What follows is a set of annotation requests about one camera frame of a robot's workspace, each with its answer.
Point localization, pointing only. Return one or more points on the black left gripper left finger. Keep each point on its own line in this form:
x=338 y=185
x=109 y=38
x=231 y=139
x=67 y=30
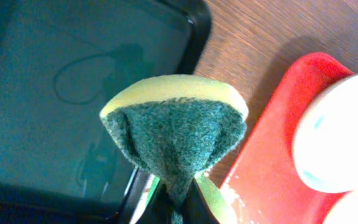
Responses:
x=159 y=209

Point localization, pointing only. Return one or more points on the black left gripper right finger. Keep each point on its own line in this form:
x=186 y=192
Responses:
x=194 y=208

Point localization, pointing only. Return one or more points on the yellow green sponge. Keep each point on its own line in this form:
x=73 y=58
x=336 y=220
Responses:
x=175 y=127

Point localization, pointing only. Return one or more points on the light blue plate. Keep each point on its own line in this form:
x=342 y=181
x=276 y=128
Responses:
x=325 y=143

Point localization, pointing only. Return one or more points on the white plate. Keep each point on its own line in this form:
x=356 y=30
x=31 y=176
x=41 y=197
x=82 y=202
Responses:
x=345 y=211

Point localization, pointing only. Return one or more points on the red plastic tray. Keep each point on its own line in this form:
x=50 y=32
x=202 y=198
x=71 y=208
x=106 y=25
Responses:
x=263 y=186

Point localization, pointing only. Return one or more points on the black tray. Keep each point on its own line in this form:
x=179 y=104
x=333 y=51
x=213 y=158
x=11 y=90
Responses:
x=60 y=63

